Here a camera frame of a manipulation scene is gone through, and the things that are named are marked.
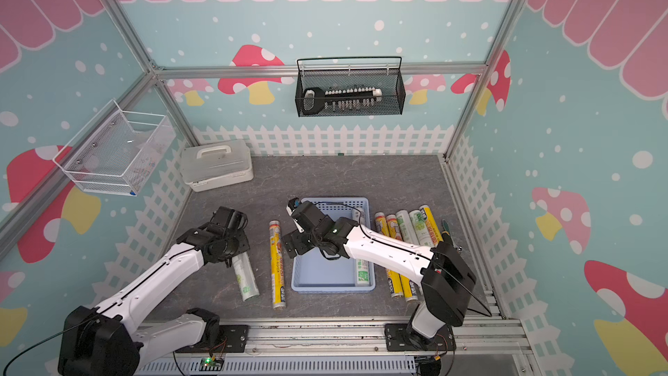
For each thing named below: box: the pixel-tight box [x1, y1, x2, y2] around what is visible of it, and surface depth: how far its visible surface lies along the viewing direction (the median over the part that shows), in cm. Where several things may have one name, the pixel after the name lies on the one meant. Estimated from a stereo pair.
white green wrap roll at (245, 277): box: [231, 251, 261, 302], surface depth 79 cm
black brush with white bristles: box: [302, 87, 383, 115], surface depth 91 cm
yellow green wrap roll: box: [419, 204, 444, 247], surface depth 96 cm
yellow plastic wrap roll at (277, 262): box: [268, 219, 287, 311], surface depth 87 cm
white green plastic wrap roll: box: [356, 258, 370, 285], surface depth 84 cm
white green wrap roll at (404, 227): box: [395, 209, 414, 245], surface depth 96 cm
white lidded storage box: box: [180, 139, 254, 193], surface depth 105 cm
